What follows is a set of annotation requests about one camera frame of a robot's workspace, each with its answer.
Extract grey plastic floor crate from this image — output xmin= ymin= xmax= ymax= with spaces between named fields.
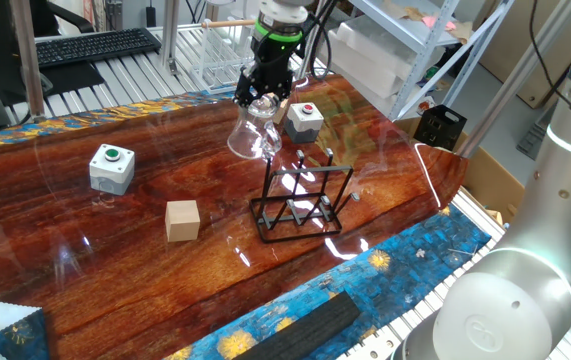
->
xmin=514 ymin=117 xmax=554 ymax=164

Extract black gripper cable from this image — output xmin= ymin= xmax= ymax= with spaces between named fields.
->
xmin=304 ymin=0 xmax=340 ymax=82

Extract grey metal shelf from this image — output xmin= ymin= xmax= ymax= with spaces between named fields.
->
xmin=309 ymin=0 xmax=516 ymax=121

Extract black foam block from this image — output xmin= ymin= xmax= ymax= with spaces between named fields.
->
xmin=232 ymin=291 xmax=362 ymax=360

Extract black mouse pad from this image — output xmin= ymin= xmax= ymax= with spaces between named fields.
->
xmin=39 ymin=60 xmax=107 ymax=97

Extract brown cardboard box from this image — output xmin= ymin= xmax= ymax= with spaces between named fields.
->
xmin=394 ymin=117 xmax=526 ymax=226

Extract brown wooden board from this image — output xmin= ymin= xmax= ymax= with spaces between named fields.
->
xmin=474 ymin=0 xmax=571 ymax=110

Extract black office chair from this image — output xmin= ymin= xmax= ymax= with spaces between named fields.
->
xmin=44 ymin=0 xmax=96 ymax=34

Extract aluminium frame post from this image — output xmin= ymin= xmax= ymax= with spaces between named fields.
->
xmin=159 ymin=0 xmax=181 ymax=72
xmin=9 ymin=0 xmax=47 ymax=122

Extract red push button box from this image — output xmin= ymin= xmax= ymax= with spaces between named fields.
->
xmin=283 ymin=102 xmax=325 ymax=145

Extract blue starry painted tablecloth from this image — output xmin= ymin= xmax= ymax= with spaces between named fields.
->
xmin=0 ymin=84 xmax=494 ymax=360

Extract small black plastic crate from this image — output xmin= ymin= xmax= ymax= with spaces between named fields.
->
xmin=413 ymin=104 xmax=468 ymax=152

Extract aluminium frame strut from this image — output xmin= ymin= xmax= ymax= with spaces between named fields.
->
xmin=457 ymin=0 xmax=571 ymax=159

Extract white wire dish rack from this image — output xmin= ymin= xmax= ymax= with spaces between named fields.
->
xmin=184 ymin=19 xmax=286 ymax=95

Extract black computer keyboard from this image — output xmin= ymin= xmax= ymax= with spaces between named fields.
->
xmin=34 ymin=27 xmax=163 ymax=70

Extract wooden dowel rod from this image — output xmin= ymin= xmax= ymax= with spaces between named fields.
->
xmin=200 ymin=17 xmax=257 ymax=29

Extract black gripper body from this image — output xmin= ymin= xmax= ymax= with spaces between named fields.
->
xmin=234 ymin=35 xmax=302 ymax=104

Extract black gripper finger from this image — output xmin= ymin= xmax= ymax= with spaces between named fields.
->
xmin=232 ymin=74 xmax=255 ymax=109
xmin=273 ymin=79 xmax=295 ymax=107

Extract black wire cup rack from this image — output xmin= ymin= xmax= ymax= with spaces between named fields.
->
xmin=248 ymin=147 xmax=361 ymax=245

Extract white foam box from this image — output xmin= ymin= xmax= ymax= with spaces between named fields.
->
xmin=337 ymin=14 xmax=446 ymax=69
xmin=327 ymin=29 xmax=409 ymax=100

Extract glossy wood-grain mat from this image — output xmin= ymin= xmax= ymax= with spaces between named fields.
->
xmin=0 ymin=74 xmax=469 ymax=360

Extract green push button box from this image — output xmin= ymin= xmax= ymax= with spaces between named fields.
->
xmin=88 ymin=144 xmax=136 ymax=197

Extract clear glass cup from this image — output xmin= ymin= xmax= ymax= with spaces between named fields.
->
xmin=226 ymin=93 xmax=283 ymax=161

